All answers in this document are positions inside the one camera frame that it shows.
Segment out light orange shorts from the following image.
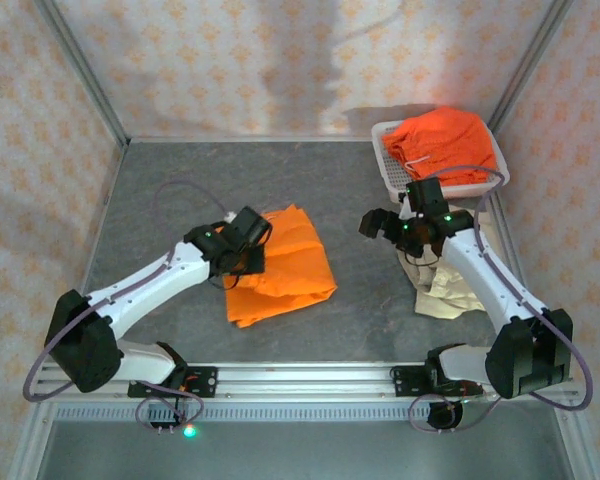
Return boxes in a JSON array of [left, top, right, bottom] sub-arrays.
[[214, 202, 340, 330]]

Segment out beige shorts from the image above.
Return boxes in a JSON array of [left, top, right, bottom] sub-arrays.
[[397, 199, 499, 321]]

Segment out red-orange shorts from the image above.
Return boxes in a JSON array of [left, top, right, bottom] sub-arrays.
[[382, 105, 500, 184]]

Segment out white plastic mesh basket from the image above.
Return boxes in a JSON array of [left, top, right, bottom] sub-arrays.
[[370, 119, 511, 205]]

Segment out small lit status connector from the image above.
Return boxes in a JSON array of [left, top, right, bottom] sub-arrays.
[[149, 421, 201, 442]]

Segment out grey metal lower panel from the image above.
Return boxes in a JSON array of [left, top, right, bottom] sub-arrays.
[[34, 419, 579, 480]]

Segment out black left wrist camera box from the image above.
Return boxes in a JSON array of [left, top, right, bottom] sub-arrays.
[[228, 206, 274, 251]]

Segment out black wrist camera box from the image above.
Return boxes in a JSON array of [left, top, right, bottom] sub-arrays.
[[404, 178, 450, 215], [228, 206, 274, 251]]

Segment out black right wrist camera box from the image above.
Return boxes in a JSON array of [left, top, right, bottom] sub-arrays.
[[404, 178, 450, 215]]

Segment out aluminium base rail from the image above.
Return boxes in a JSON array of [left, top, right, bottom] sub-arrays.
[[32, 362, 580, 401]]

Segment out slotted grey cable duct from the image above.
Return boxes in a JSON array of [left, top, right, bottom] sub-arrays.
[[54, 402, 564, 424]]

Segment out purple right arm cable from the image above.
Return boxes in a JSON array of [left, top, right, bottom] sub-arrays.
[[408, 165, 595, 435]]

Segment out black round cable hub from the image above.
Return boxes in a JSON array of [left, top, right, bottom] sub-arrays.
[[426, 399, 467, 432]]

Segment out aluminium frame corner post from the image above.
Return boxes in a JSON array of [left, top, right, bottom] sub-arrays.
[[486, 0, 577, 135], [33, 0, 131, 150]]

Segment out aluminium lower frame post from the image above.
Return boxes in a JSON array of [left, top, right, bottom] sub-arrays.
[[7, 399, 56, 480], [554, 399, 600, 480]]

